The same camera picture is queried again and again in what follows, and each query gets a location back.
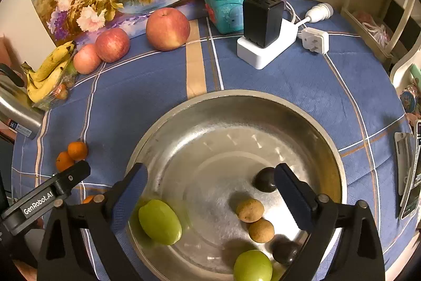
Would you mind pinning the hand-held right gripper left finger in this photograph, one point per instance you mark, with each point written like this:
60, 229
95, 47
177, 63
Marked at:
135, 188

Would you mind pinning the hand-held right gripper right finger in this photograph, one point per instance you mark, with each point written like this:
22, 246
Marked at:
292, 198

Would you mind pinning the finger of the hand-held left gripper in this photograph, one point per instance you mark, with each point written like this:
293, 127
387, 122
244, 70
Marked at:
74, 175

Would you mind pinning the orange mandarin with stem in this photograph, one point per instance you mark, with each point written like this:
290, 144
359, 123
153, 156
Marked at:
88, 200

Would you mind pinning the dark plum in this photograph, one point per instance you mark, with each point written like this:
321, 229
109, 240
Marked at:
264, 180
285, 251

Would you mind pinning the green jujube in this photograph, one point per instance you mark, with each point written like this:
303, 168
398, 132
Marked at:
253, 266
160, 221

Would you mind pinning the brown longan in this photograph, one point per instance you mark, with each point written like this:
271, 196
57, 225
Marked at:
261, 230
250, 210

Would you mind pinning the round metal basin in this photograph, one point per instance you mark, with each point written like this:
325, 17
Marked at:
213, 152

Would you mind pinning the stainless steel thermos jug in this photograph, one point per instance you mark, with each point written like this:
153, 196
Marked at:
16, 116

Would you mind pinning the small orange mandarin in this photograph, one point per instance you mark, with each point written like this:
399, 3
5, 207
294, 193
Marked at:
61, 92

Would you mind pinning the clear plastic tray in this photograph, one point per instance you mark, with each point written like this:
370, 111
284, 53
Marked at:
65, 83

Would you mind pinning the yellow banana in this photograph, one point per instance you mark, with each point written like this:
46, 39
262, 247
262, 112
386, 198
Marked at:
46, 83
54, 62

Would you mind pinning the blue plaid tablecloth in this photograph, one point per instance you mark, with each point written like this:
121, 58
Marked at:
263, 80

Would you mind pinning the white power strip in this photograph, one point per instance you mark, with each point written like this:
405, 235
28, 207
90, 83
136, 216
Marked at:
259, 54

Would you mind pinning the blue patterned jar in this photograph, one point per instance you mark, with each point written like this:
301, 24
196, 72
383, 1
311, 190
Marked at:
409, 98

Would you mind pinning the white plug adapter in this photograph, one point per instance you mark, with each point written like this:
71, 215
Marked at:
315, 40

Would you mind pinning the large red apple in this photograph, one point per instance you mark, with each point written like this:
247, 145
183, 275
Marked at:
167, 29

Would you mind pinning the black charger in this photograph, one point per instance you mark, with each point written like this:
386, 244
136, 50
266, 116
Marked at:
263, 21

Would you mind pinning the clear plastic bag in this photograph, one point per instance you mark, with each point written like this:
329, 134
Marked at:
376, 29

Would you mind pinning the teal tin box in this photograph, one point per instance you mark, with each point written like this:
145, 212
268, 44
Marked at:
223, 4

